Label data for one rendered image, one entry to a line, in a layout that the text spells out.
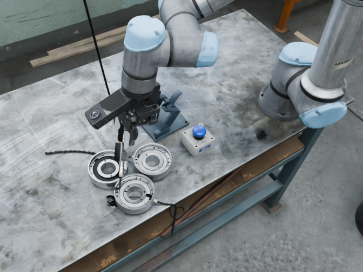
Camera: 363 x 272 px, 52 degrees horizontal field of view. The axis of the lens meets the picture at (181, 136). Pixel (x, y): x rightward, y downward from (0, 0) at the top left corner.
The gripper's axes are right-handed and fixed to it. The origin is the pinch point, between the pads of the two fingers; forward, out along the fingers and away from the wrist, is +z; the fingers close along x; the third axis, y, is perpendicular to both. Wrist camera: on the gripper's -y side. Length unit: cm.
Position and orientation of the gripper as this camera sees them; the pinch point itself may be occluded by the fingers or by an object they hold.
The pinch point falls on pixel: (121, 144)
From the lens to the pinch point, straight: 96.9
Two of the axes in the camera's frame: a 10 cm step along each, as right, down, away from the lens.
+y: 8.1, -3.1, 5.0
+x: -5.5, -6.9, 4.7
